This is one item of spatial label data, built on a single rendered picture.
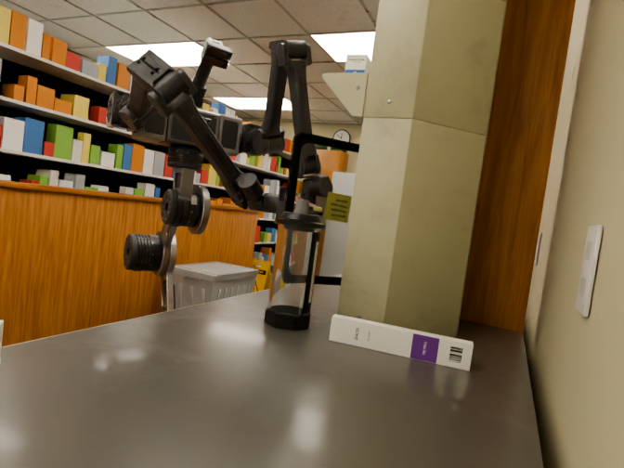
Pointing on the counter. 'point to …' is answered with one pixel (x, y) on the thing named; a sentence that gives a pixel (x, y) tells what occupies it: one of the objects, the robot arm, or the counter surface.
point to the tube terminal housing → (421, 162)
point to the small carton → (357, 63)
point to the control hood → (350, 90)
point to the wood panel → (516, 162)
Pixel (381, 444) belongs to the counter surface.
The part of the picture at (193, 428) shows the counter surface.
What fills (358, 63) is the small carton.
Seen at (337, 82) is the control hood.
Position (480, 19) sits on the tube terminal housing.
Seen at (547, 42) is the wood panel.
